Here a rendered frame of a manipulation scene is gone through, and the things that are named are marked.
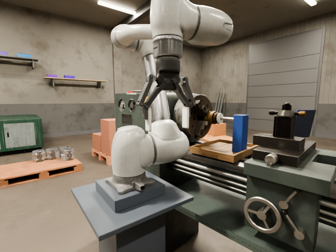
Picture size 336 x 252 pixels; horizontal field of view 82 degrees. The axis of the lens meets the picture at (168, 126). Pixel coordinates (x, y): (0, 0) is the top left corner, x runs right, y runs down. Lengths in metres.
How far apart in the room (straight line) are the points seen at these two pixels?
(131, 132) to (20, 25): 6.94
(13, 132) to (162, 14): 5.03
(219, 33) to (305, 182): 0.61
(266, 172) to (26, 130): 5.07
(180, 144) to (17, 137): 4.76
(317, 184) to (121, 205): 0.73
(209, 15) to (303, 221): 0.83
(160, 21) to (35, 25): 7.15
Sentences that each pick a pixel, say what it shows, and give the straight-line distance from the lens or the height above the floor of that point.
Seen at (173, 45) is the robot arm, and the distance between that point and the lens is 0.58.
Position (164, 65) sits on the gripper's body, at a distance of 0.58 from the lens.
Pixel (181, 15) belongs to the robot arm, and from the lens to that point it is 0.61.
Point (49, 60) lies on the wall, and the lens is 7.46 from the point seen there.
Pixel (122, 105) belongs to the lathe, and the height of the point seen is 1.16.
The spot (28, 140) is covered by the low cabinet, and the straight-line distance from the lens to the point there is 5.44.
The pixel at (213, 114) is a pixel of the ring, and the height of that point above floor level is 1.11.
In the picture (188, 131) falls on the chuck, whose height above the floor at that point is 0.99.
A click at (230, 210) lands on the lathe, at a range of 1.31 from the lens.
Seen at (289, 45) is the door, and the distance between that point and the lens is 8.54.
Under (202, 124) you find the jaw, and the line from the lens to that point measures 1.33.
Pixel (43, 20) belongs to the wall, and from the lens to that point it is 7.74.
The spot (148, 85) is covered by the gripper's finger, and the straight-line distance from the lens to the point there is 0.56.
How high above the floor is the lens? 1.19
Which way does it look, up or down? 8 degrees down
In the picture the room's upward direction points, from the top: straight up
